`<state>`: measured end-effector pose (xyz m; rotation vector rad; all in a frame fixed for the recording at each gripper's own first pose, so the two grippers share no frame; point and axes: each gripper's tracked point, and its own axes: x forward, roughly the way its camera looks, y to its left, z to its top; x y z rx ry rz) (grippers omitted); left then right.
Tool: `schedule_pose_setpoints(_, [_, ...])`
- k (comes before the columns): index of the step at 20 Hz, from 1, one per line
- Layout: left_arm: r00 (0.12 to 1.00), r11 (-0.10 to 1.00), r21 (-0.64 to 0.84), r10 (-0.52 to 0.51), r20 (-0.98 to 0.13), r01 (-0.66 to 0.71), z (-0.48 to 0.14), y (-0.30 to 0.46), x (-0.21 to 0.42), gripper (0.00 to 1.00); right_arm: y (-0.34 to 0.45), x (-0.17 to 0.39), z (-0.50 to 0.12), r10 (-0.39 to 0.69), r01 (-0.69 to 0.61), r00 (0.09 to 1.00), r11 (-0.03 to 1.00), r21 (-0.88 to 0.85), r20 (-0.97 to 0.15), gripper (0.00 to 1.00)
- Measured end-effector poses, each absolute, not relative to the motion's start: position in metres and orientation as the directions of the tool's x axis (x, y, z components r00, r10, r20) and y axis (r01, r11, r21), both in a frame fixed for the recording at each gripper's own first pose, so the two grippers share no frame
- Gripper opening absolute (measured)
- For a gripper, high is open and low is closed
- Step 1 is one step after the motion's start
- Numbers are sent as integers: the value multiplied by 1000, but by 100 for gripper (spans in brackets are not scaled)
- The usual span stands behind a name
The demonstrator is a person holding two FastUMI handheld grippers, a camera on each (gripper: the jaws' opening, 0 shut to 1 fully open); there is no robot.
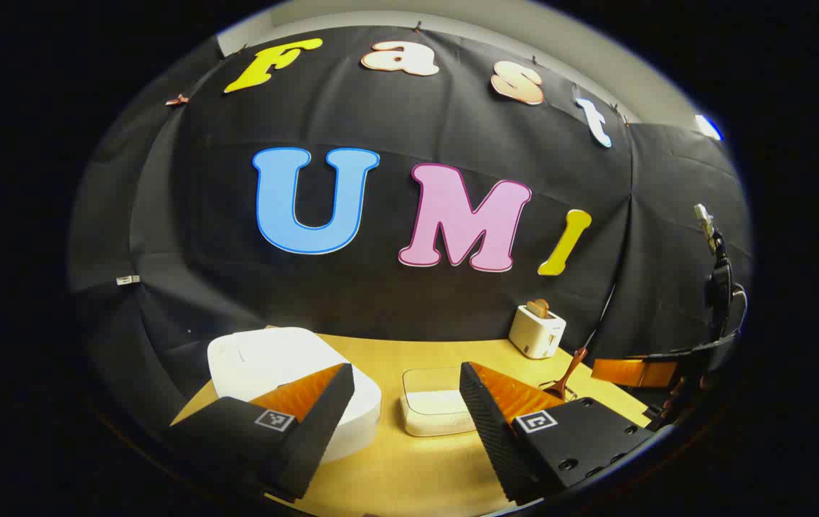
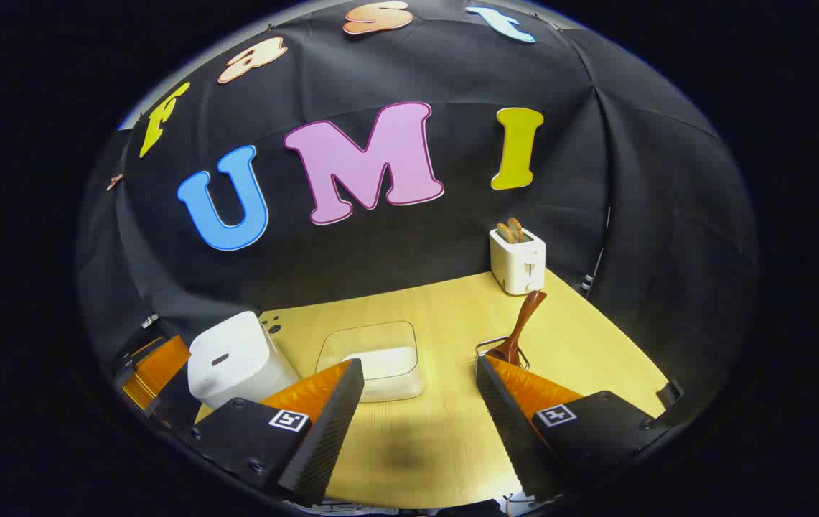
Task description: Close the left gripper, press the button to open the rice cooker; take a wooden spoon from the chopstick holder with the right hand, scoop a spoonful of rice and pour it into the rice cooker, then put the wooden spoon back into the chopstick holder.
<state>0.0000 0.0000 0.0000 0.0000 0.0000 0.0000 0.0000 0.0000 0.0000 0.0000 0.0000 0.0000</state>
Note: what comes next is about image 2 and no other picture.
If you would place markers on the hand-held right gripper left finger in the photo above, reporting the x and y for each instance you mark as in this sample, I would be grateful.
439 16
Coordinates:
330 431

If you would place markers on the brown wooden spoon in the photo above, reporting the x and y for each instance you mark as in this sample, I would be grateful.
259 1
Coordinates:
520 327

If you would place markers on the white rice cooker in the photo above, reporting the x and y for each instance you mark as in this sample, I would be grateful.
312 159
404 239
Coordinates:
237 366

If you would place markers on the clear plastic container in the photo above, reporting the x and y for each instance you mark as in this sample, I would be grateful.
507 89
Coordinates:
366 337

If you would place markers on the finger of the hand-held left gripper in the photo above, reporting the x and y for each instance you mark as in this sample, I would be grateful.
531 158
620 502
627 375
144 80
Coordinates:
165 359
138 391

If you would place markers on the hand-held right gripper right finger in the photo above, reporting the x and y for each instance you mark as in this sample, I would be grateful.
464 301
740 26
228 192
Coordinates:
509 424

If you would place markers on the white toaster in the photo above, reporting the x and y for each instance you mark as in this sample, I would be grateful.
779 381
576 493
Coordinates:
517 266

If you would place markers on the black backdrop cloth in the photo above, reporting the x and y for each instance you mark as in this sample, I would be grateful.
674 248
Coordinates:
452 244

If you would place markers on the brown toast slice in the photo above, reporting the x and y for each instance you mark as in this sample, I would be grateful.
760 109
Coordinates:
516 228
504 233

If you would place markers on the copper clip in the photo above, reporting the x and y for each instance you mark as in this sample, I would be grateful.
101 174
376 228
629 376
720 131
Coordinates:
115 182

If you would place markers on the white clip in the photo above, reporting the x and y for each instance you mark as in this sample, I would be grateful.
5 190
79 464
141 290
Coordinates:
151 321

